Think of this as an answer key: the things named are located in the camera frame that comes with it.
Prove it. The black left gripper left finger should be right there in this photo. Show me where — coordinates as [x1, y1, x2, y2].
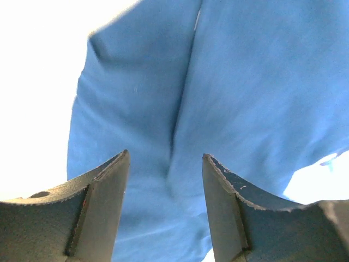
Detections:
[1, 151, 130, 261]

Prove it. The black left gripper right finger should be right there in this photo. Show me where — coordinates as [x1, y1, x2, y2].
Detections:
[202, 154, 348, 262]

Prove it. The dark blue printed t-shirt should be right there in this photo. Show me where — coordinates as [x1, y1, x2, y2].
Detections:
[67, 1, 348, 261]

